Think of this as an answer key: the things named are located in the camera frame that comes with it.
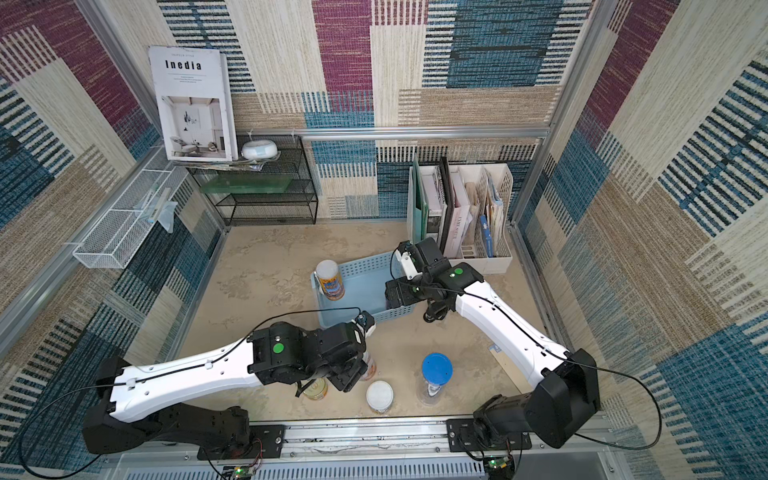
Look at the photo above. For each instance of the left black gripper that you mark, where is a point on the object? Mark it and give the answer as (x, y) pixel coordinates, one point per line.
(352, 376)

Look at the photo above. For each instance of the light blue plastic basket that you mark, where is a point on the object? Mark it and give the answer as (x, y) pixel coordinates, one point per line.
(364, 282)

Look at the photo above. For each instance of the white round device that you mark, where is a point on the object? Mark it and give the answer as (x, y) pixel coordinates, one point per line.
(259, 150)

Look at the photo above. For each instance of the yellow can white lid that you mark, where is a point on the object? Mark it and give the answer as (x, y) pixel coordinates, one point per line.
(330, 279)

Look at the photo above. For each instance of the green folder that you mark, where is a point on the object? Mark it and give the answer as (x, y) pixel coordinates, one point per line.
(420, 205)

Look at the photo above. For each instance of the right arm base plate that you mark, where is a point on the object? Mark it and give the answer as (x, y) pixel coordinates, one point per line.
(469, 434)

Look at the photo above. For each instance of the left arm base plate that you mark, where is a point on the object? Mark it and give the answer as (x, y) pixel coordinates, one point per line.
(262, 441)

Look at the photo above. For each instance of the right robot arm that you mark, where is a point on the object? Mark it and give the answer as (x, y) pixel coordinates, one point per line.
(564, 391)

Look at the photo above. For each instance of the oval gold fish tin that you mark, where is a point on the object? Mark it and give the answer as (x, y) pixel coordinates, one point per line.
(315, 389)

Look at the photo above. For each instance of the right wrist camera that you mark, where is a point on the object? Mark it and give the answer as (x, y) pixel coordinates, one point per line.
(404, 254)

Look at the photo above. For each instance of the orange fruit can white lid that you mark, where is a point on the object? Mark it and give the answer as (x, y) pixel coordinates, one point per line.
(380, 396)

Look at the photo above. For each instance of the red label can white lid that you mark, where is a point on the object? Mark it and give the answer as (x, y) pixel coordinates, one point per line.
(371, 367)

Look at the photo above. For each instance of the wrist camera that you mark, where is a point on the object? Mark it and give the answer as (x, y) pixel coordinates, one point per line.
(366, 322)
(404, 254)

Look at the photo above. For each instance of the tan booklet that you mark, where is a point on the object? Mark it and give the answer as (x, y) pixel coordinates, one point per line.
(512, 371)

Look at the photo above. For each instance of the pink book in organizer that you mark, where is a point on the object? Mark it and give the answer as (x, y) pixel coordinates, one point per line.
(460, 215)

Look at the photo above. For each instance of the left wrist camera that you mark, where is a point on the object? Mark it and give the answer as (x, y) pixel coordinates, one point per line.
(366, 322)

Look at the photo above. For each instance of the aluminium front rail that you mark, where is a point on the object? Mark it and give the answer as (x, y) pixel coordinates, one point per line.
(432, 447)

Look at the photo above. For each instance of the white file organizer box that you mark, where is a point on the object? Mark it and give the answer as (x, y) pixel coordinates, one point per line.
(489, 187)

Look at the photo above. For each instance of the blue book in organizer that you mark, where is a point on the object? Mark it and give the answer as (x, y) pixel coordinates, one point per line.
(486, 236)

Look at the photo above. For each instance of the clear tube blue lid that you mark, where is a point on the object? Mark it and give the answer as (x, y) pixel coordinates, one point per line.
(437, 371)

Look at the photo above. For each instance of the white Inedia magazine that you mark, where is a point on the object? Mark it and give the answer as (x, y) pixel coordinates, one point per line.
(194, 104)

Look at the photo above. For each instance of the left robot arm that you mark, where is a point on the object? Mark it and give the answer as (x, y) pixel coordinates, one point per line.
(138, 404)

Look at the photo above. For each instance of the white wire wall basket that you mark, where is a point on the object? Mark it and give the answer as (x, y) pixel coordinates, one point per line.
(117, 235)

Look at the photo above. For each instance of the black wire shelf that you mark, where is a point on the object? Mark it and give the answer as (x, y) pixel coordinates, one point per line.
(264, 191)

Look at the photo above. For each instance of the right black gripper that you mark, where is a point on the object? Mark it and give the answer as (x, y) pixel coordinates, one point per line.
(397, 294)

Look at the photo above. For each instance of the black binder in organizer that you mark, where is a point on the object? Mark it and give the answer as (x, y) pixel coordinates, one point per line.
(449, 200)

